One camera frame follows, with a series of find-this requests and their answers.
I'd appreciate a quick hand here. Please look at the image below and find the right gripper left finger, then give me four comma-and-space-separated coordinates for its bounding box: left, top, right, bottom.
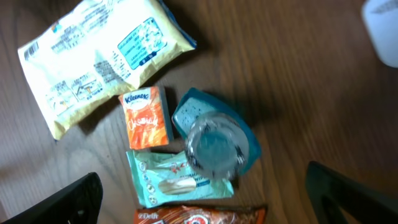
5, 172, 103, 224

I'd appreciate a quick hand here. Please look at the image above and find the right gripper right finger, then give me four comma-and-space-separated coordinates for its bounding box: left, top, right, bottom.
305, 161, 397, 223

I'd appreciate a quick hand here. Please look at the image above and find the light blue wipes packet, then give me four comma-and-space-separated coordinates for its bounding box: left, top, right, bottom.
126, 151, 234, 208

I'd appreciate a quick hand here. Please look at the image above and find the red Top chocolate bar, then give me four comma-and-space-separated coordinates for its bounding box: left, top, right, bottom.
133, 205, 267, 224

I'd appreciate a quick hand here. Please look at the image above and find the small orange tissue pack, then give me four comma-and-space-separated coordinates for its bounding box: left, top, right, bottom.
118, 86, 174, 150

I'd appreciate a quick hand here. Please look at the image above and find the blue mouthwash bottle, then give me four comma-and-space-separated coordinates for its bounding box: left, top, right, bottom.
172, 88, 262, 180

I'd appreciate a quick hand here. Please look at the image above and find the white printed refill pouch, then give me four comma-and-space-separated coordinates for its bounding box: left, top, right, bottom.
18, 0, 197, 140

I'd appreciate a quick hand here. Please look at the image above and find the white barcode scanner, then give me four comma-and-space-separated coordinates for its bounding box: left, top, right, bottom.
361, 0, 397, 68

